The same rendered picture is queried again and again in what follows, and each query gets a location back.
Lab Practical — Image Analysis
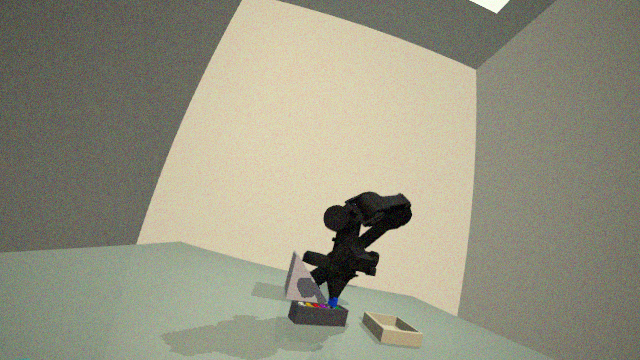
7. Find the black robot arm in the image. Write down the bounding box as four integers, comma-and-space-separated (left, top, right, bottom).
308, 191, 412, 287

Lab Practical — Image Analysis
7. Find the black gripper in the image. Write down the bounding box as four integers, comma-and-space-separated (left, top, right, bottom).
302, 233, 376, 299

